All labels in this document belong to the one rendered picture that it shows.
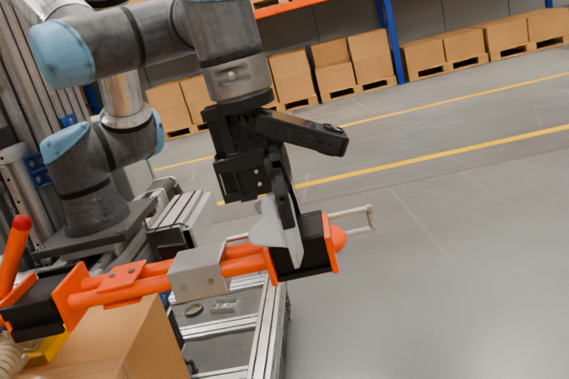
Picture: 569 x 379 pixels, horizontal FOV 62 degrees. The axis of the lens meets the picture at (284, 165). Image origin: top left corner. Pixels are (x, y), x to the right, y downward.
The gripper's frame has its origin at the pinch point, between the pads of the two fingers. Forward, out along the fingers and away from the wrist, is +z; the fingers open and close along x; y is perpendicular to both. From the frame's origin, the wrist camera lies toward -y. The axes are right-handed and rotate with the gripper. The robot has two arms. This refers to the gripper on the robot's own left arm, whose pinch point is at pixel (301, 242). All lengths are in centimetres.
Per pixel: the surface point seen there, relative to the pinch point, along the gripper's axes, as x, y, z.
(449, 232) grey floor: -198, -62, 110
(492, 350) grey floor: -99, -49, 110
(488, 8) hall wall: -824, -330, 44
